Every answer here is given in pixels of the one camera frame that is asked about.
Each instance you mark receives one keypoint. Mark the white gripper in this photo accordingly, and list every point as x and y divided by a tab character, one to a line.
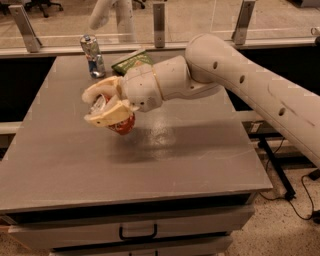
141	87

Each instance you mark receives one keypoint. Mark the red coke can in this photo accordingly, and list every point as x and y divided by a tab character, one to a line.
113	113

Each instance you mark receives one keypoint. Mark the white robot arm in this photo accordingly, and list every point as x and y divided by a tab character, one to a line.
209	64

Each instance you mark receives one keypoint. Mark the green chip bag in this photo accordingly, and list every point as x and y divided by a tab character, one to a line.
134	59

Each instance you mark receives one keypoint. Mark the clear plastic water bottle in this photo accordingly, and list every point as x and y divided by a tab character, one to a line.
93	54

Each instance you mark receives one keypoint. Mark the black office chair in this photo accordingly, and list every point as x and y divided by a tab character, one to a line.
40	4

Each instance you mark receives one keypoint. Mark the grey top drawer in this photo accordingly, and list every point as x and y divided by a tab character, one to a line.
102	230

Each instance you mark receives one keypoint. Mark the grey drawer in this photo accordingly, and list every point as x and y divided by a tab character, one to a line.
205	246
102	230

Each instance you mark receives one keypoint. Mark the grey lower drawer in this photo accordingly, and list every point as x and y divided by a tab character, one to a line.
205	246

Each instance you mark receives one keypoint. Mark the left metal rail bracket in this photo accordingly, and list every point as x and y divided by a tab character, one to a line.
32	43

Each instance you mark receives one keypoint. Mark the metal rail bracket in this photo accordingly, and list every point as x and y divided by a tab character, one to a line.
240	33
159	24
32	43

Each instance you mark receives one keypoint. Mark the middle metal rail bracket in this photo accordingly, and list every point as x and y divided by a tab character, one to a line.
159	24

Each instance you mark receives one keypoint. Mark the black drawer handle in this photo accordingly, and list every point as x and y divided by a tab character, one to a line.
138	232

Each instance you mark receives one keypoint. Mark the right metal rail bracket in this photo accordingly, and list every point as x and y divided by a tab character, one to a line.
240	33

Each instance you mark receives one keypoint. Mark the black table leg frame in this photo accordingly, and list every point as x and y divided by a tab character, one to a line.
290	192

